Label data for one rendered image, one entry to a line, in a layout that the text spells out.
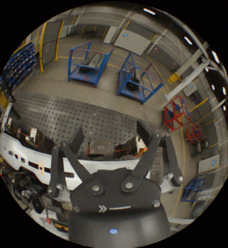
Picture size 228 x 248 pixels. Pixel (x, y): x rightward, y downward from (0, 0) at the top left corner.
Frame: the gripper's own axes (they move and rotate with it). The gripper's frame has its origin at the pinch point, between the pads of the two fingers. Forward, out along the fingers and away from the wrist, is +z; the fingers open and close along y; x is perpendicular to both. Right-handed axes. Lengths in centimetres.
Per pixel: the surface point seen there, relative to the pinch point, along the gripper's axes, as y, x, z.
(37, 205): -39, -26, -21
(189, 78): 321, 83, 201
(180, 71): 522, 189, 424
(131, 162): 10.6, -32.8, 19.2
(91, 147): -10.8, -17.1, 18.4
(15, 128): -76, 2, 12
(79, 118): -30, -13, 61
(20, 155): -60, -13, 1
